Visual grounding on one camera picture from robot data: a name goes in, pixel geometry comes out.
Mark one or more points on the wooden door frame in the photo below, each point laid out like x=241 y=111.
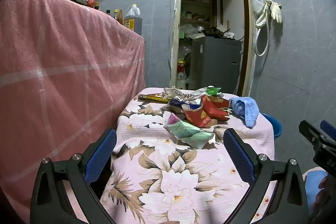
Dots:
x=175 y=29

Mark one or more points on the blue and pink cloth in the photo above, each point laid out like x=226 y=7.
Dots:
x=313 y=182

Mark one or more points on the yellow wrapper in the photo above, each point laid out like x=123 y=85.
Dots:
x=153 y=98

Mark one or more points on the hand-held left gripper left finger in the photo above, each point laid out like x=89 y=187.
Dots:
x=101 y=153

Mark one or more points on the clear plastic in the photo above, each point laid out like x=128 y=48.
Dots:
x=196 y=98

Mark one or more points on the black pan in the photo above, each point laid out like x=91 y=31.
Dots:
x=210 y=31

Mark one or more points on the dark sauce bottle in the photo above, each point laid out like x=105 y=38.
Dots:
x=96 y=5

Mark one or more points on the red snack packet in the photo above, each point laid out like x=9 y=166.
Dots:
x=195 y=116
x=216 y=106

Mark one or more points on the grey washing machine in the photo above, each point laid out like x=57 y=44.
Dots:
x=215 y=61

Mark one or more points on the white black printed bag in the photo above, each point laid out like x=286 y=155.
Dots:
x=174 y=92

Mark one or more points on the mint green wrapper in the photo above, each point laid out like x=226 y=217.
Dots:
x=189 y=132

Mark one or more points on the wooden storage shelf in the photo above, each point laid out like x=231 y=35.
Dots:
x=197 y=3

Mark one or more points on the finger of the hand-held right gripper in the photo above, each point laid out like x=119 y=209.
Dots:
x=309 y=132
x=328 y=127

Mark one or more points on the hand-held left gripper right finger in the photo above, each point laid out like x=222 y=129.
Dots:
x=237 y=153

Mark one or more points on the pink floral tablecloth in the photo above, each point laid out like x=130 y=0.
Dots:
x=162 y=174

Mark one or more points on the orange seasoning bag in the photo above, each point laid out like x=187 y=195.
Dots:
x=120 y=16

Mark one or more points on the blue towel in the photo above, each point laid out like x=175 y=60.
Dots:
x=248 y=108

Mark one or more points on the pink checked cloth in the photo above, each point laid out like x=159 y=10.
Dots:
x=65 y=56

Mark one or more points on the blue plastic bucket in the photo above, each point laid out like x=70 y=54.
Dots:
x=274 y=127

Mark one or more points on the cream rubber gloves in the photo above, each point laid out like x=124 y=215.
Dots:
x=275 y=11

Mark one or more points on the green box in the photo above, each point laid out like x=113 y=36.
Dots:
x=182 y=34

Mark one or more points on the blue white wrapper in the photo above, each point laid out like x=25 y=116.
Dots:
x=178 y=102

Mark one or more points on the large oil bottle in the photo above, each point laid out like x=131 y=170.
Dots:
x=132 y=18

